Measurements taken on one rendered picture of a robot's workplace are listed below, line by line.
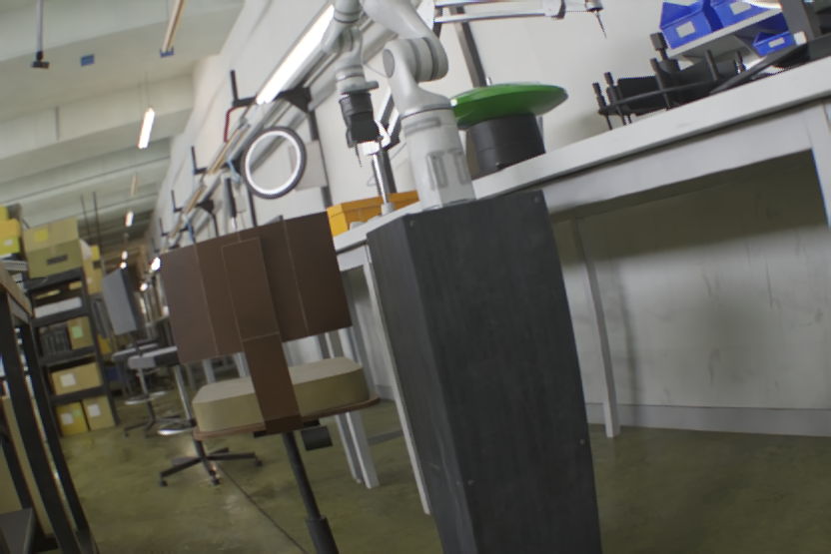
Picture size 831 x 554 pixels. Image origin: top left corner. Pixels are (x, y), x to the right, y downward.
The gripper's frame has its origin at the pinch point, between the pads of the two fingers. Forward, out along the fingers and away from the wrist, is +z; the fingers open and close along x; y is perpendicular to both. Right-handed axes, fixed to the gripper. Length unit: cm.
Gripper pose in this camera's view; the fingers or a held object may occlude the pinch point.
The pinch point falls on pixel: (372, 165)
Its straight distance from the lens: 168.7
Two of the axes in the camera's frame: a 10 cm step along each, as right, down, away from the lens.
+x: -9.4, 2.2, -2.7
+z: 2.2, 9.7, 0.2
